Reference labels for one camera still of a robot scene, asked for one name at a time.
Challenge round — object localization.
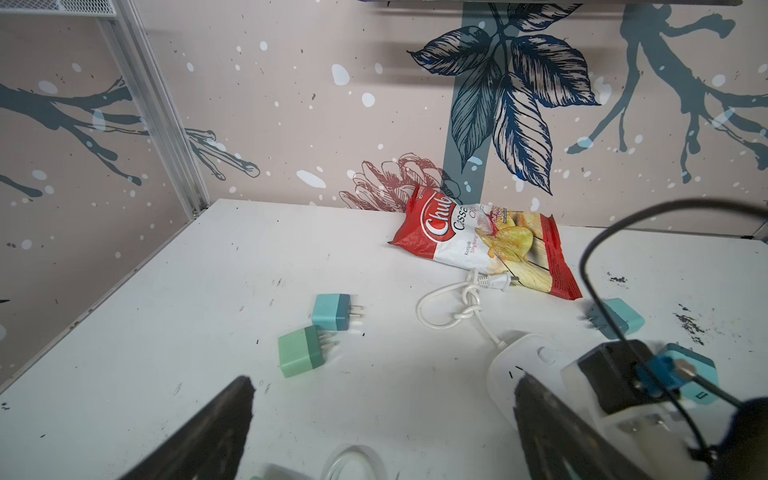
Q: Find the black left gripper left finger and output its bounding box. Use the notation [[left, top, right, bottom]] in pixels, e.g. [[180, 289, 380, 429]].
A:
[[123, 376, 255, 479]]

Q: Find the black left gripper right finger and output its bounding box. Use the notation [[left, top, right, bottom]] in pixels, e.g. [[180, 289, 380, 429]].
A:
[[514, 374, 648, 479]]

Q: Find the green charger plug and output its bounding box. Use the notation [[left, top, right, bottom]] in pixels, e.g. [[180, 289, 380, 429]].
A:
[[277, 325, 335, 378]]

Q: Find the teal charger plug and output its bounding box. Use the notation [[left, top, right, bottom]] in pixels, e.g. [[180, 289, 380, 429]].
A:
[[587, 298, 645, 340]]

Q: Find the blue charger plug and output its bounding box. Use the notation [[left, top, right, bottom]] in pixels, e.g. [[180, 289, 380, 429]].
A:
[[658, 343, 719, 406], [311, 293, 363, 332]]

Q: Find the red white chips bag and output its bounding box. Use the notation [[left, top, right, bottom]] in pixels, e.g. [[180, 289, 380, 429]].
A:
[[391, 187, 582, 300]]

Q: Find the white square power strip cable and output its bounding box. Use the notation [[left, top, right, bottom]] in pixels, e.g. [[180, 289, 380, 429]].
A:
[[415, 268, 521, 349]]

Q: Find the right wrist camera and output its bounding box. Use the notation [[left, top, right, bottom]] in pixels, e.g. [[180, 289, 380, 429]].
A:
[[560, 339, 721, 480]]

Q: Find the aluminium frame post back left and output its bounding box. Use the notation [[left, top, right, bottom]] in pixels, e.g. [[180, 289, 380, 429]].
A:
[[100, 1, 210, 219]]

